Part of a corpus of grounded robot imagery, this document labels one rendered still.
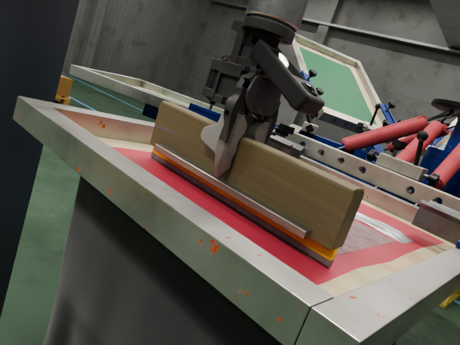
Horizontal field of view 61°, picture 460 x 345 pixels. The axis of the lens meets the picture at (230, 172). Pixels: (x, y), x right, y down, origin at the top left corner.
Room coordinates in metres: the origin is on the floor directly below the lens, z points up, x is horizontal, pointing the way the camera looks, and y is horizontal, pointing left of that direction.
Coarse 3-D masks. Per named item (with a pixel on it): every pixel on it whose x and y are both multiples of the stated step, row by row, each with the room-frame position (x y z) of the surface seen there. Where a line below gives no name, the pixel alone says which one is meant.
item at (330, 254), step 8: (168, 160) 0.62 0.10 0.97; (184, 168) 0.60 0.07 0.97; (192, 176) 0.58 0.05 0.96; (208, 184) 0.56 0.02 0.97; (224, 192) 0.54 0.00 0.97; (232, 200) 0.53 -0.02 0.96; (248, 208) 0.51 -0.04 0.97; (264, 216) 0.49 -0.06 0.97; (272, 224) 0.48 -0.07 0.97; (288, 232) 0.47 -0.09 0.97; (304, 240) 0.45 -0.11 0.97; (312, 240) 0.45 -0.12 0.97; (312, 248) 0.44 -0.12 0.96; (320, 248) 0.44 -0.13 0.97; (336, 248) 0.43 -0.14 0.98; (328, 256) 0.43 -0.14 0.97
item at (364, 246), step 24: (216, 216) 0.47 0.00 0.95; (240, 216) 0.51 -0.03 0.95; (384, 216) 0.87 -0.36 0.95; (264, 240) 0.45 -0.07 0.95; (360, 240) 0.60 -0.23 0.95; (384, 240) 0.65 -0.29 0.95; (432, 240) 0.80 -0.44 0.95; (288, 264) 0.40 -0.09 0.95; (312, 264) 0.43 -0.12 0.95; (336, 264) 0.45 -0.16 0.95; (360, 264) 0.49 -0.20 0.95
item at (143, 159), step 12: (132, 156) 0.62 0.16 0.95; (144, 156) 0.65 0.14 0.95; (144, 168) 0.57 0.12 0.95; (156, 168) 0.59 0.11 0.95; (168, 168) 0.62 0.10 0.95; (168, 180) 0.56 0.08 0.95; (180, 180) 0.58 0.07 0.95; (180, 192) 0.52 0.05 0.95; (192, 192) 0.54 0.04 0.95; (204, 192) 0.56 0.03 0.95
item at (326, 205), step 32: (160, 128) 0.63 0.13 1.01; (192, 128) 0.58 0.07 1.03; (192, 160) 0.57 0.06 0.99; (256, 160) 0.50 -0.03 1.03; (288, 160) 0.48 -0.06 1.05; (256, 192) 0.49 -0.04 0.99; (288, 192) 0.47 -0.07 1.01; (320, 192) 0.44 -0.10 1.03; (352, 192) 0.42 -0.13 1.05; (320, 224) 0.43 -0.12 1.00
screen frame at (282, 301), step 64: (64, 128) 0.49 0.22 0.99; (128, 128) 0.71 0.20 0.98; (128, 192) 0.39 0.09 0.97; (384, 192) 0.99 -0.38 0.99; (192, 256) 0.32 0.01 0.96; (256, 256) 0.30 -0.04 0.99; (448, 256) 0.54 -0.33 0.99; (256, 320) 0.27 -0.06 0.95; (320, 320) 0.24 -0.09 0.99; (384, 320) 0.27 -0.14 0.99
